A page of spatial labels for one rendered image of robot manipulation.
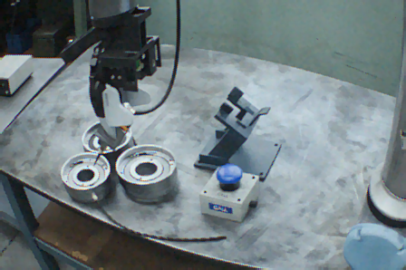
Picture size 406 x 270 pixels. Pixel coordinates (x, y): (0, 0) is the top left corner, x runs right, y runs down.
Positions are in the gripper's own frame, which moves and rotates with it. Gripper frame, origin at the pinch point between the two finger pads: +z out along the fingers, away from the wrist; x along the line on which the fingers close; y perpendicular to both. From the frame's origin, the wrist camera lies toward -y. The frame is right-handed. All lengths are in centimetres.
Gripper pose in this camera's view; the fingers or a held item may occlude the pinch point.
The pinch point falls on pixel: (114, 123)
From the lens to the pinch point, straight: 84.2
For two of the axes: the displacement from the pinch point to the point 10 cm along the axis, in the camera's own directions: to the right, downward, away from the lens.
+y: 9.2, 1.7, -3.5
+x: 3.8, -5.6, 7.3
